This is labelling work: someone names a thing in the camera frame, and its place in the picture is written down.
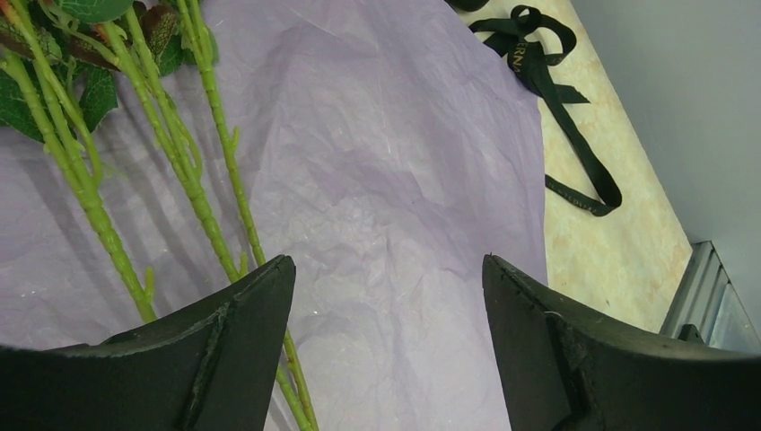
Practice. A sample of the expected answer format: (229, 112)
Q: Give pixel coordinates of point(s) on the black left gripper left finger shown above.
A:
(208, 366)

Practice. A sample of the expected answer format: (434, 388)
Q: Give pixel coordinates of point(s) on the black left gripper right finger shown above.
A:
(566, 366)

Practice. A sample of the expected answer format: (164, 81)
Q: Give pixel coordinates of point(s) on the purple wrapping paper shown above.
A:
(382, 146)

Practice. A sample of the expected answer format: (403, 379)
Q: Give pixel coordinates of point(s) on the black ribbon with gold lettering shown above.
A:
(530, 64)

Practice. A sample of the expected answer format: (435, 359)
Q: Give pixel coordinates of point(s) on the pink and white flower bunch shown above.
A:
(178, 137)

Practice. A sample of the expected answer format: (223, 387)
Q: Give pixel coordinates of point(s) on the aluminium front rail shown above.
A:
(706, 308)

